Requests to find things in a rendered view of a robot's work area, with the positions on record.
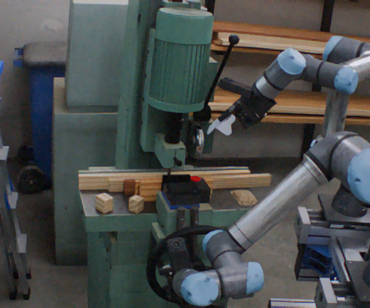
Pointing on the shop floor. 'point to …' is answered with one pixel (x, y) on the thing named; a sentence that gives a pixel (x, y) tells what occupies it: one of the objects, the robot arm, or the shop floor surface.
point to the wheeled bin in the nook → (39, 111)
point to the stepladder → (1, 179)
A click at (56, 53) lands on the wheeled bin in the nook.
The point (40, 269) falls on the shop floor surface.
